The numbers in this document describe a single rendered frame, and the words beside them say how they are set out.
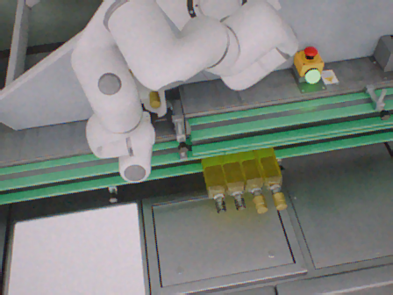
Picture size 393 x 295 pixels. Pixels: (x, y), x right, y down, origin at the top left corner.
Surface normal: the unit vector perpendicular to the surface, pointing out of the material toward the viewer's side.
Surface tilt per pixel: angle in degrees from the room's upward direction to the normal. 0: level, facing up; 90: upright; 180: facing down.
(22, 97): 0
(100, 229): 90
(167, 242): 90
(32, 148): 90
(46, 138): 90
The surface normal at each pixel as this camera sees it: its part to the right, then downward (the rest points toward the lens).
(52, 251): -0.04, -0.60
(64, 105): 0.17, 0.78
